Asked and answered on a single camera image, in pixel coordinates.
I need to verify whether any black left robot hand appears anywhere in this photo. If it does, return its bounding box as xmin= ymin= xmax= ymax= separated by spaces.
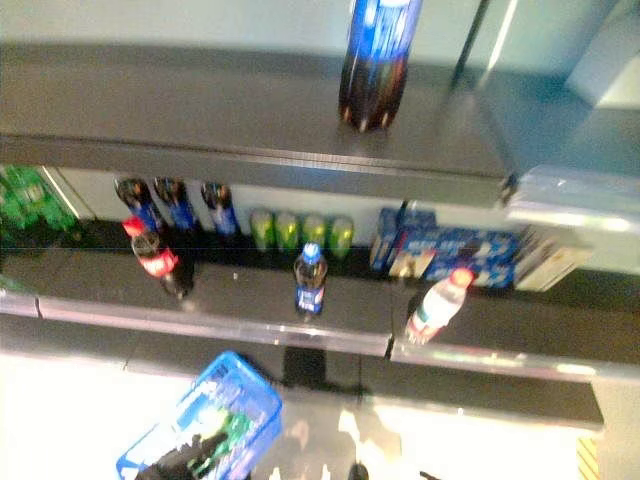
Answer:
xmin=144 ymin=432 xmax=230 ymax=480

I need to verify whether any green soda bottle yellow cap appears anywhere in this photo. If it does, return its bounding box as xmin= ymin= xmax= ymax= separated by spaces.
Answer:
xmin=29 ymin=169 xmax=81 ymax=232
xmin=209 ymin=410 xmax=256 ymax=454
xmin=0 ymin=167 xmax=41 ymax=230

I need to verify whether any blue plastic shopping basket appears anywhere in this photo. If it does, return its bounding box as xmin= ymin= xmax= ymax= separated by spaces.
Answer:
xmin=115 ymin=349 xmax=284 ymax=480

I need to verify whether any green drink can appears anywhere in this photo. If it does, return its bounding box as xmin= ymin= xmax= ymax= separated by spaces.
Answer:
xmin=328 ymin=215 xmax=355 ymax=261
xmin=274 ymin=210 xmax=301 ymax=254
xmin=301 ymin=213 xmax=329 ymax=251
xmin=249 ymin=208 xmax=276 ymax=254

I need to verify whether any cola bottle red cap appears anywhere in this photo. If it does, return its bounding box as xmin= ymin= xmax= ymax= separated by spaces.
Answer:
xmin=121 ymin=215 xmax=196 ymax=300

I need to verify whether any clear water bottle red label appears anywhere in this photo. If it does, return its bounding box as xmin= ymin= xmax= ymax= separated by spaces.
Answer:
xmin=404 ymin=267 xmax=476 ymax=346

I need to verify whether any blue cookie box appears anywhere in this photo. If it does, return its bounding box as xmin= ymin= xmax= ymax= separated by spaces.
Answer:
xmin=369 ymin=207 xmax=439 ymax=274
xmin=397 ymin=227 xmax=521 ymax=266
xmin=424 ymin=259 xmax=516 ymax=290

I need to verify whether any small beige snack box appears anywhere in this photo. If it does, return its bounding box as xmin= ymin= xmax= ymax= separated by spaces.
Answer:
xmin=388 ymin=249 xmax=436 ymax=280

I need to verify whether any grey carton box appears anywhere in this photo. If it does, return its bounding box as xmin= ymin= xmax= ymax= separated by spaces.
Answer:
xmin=514 ymin=224 xmax=594 ymax=294

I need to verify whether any large cola bottle blue label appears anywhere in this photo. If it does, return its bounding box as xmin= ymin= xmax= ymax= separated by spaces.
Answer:
xmin=337 ymin=0 xmax=425 ymax=134

